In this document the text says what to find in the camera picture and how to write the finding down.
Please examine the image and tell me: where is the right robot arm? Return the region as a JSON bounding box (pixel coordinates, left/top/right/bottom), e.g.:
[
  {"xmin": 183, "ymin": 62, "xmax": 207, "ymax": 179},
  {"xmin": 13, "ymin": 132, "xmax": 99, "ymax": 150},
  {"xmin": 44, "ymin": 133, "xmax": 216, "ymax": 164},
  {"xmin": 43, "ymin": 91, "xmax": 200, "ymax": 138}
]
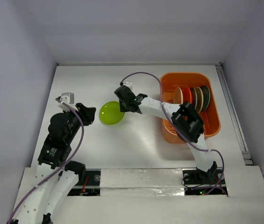
[{"xmin": 114, "ymin": 85, "xmax": 217, "ymax": 183}]

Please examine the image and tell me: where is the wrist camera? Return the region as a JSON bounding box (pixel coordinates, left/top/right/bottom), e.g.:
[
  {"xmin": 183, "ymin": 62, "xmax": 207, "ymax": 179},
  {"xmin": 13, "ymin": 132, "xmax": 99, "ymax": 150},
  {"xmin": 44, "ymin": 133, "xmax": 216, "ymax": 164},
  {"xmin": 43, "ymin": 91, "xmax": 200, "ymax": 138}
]
[
  {"xmin": 121, "ymin": 81, "xmax": 132, "ymax": 91},
  {"xmin": 55, "ymin": 92, "xmax": 77, "ymax": 112}
]

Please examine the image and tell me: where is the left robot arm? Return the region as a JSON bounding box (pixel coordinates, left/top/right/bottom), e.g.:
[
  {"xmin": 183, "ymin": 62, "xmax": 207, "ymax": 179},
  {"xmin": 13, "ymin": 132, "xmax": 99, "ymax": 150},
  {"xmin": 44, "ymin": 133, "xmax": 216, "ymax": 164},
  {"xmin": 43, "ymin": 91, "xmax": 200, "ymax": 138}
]
[{"xmin": 8, "ymin": 99, "xmax": 96, "ymax": 224}]

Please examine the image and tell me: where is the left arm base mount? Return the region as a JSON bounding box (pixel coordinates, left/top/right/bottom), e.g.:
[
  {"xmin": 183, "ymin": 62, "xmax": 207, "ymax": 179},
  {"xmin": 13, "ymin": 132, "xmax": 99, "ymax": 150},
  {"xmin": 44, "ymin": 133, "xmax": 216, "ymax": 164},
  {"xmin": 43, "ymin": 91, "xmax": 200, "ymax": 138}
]
[{"xmin": 68, "ymin": 169, "xmax": 101, "ymax": 196}]

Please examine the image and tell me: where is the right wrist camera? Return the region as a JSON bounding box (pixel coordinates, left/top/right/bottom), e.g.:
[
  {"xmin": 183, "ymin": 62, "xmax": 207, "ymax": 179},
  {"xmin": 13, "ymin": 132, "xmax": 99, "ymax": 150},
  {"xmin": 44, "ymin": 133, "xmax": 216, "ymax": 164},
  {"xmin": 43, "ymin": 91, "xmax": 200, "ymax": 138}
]
[{"xmin": 121, "ymin": 81, "xmax": 132, "ymax": 91}]

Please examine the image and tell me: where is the orange plate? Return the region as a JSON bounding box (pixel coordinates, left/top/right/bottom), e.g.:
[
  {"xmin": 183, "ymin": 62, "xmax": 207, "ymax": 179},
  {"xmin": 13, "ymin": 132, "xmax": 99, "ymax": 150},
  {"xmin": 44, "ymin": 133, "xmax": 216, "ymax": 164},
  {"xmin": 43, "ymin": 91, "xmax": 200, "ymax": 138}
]
[{"xmin": 182, "ymin": 87, "xmax": 193, "ymax": 104}]

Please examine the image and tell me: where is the dark patterned plate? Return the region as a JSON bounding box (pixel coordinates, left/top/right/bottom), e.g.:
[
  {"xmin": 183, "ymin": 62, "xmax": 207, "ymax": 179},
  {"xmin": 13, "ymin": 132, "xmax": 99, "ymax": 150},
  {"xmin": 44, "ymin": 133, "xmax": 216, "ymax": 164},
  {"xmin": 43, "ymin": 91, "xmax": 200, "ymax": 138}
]
[{"xmin": 201, "ymin": 85, "xmax": 211, "ymax": 112}]

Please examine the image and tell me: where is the aluminium rail right side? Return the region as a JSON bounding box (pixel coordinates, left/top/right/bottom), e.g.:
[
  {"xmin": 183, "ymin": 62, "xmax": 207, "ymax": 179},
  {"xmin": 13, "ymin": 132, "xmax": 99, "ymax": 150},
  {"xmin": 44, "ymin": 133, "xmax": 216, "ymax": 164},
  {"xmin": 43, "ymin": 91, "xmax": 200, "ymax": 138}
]
[{"xmin": 215, "ymin": 63, "xmax": 254, "ymax": 166}]

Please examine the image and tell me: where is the orange dish rack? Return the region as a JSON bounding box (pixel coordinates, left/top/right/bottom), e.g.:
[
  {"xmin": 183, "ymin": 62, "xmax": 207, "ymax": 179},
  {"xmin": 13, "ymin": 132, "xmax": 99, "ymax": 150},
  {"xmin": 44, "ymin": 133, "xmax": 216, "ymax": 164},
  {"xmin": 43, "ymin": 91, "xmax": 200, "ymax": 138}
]
[{"xmin": 159, "ymin": 72, "xmax": 221, "ymax": 144}]

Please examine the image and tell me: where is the cream plate with ink drawing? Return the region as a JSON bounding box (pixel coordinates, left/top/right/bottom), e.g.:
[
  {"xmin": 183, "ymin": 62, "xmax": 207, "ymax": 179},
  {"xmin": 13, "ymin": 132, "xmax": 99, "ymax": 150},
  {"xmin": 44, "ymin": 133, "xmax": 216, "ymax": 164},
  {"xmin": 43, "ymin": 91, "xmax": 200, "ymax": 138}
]
[{"xmin": 173, "ymin": 87, "xmax": 184, "ymax": 105}]

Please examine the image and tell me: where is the purple cable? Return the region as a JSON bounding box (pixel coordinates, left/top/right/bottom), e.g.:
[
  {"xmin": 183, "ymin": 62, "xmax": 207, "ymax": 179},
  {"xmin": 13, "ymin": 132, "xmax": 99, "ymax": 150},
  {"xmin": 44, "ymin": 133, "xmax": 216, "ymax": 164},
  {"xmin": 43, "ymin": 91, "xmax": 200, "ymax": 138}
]
[
  {"xmin": 7, "ymin": 98, "xmax": 86, "ymax": 224},
  {"xmin": 120, "ymin": 71, "xmax": 225, "ymax": 196}
]

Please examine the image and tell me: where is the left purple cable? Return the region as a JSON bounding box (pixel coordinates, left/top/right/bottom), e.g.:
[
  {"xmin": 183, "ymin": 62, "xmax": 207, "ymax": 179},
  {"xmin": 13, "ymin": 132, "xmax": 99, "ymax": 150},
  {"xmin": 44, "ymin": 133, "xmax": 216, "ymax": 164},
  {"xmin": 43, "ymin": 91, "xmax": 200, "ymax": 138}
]
[{"xmin": 7, "ymin": 98, "xmax": 86, "ymax": 224}]

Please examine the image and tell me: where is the green plate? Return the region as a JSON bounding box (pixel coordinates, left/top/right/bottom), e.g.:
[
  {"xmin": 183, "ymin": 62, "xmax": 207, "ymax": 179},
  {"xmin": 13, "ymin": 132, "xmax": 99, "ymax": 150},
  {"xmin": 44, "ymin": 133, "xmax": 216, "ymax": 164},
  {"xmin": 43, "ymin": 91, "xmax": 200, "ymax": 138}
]
[{"xmin": 99, "ymin": 101, "xmax": 125, "ymax": 126}]

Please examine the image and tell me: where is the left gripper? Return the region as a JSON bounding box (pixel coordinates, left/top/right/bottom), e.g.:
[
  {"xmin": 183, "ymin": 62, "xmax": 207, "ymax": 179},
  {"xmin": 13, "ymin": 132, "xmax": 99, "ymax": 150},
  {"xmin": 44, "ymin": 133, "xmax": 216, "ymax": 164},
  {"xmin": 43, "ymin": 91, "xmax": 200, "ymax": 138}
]
[{"xmin": 64, "ymin": 102, "xmax": 96, "ymax": 142}]

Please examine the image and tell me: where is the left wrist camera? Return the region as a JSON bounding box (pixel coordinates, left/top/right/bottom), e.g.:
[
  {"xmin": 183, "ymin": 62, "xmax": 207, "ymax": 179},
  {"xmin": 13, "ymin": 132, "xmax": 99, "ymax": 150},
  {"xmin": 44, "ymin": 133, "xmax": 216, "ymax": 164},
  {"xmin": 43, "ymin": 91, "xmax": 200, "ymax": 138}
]
[{"xmin": 55, "ymin": 92, "xmax": 77, "ymax": 112}]

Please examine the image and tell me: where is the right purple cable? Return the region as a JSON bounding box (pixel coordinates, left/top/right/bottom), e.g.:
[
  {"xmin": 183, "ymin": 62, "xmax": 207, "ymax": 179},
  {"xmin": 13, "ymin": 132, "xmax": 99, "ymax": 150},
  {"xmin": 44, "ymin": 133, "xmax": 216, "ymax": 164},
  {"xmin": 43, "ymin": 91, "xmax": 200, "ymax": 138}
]
[{"xmin": 120, "ymin": 71, "xmax": 225, "ymax": 196}]

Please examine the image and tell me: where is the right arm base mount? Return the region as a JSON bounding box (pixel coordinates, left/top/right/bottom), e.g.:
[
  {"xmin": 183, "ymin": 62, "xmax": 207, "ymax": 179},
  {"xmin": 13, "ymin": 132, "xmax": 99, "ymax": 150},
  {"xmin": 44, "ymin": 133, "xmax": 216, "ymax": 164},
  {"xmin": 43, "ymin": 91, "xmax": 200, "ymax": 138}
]
[{"xmin": 181, "ymin": 169, "xmax": 228, "ymax": 196}]

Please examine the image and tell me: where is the brown rimmed plate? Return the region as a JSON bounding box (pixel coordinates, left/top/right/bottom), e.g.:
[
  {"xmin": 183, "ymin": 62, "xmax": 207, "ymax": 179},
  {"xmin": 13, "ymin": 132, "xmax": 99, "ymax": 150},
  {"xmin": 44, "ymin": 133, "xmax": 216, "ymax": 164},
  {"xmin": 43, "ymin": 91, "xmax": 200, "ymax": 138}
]
[{"xmin": 190, "ymin": 87, "xmax": 204, "ymax": 113}]

